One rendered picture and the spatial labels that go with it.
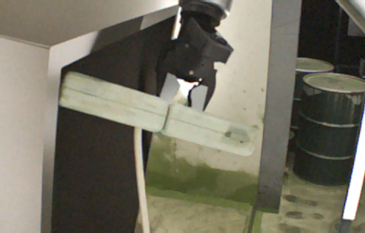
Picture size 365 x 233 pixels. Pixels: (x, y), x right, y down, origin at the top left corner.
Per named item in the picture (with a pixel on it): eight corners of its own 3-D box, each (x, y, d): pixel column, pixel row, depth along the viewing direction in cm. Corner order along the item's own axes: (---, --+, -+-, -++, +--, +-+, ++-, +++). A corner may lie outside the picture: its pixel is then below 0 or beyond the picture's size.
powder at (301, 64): (333, 64, 377) (333, 63, 376) (330, 75, 331) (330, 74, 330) (283, 58, 398) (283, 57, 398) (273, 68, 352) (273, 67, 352)
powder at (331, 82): (297, 75, 330) (297, 74, 330) (353, 77, 328) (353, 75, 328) (315, 93, 280) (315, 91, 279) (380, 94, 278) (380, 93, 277)
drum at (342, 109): (285, 158, 362) (295, 71, 331) (341, 158, 360) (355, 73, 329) (300, 190, 307) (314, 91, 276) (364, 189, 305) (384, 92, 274)
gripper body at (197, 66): (190, 88, 67) (208, 26, 68) (211, 86, 59) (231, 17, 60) (151, 74, 64) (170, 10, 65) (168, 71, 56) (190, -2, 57)
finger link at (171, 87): (150, 130, 62) (172, 81, 64) (162, 133, 57) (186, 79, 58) (134, 122, 61) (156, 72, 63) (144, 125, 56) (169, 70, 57)
